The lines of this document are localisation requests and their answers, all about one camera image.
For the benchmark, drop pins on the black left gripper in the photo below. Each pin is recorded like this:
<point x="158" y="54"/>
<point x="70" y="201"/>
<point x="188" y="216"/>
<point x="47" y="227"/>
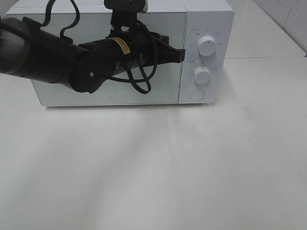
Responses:
<point x="138" y="42"/>

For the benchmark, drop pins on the white microwave door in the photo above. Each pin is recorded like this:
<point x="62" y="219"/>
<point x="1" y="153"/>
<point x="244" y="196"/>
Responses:
<point x="92" y="65"/>

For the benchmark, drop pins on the round white door button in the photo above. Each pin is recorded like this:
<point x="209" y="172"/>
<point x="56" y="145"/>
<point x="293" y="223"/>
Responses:
<point x="197" y="95"/>

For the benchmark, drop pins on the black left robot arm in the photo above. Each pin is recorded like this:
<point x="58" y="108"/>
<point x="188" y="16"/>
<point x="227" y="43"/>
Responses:
<point x="27" y="51"/>

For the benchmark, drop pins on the upper white dial knob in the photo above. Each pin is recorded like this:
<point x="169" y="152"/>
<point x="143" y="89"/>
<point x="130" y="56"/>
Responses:
<point x="206" y="45"/>

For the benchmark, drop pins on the white dial knob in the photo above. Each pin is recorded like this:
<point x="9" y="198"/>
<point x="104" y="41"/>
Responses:
<point x="206" y="45"/>
<point x="202" y="75"/>

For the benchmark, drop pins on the lower white dial knob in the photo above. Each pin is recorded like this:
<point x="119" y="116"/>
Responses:
<point x="202" y="75"/>

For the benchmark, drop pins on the white microwave oven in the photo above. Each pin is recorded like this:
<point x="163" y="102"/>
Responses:
<point x="206" y="21"/>

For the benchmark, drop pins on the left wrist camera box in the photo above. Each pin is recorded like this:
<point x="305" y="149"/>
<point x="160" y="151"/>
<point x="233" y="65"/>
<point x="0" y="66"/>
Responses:
<point x="127" y="5"/>

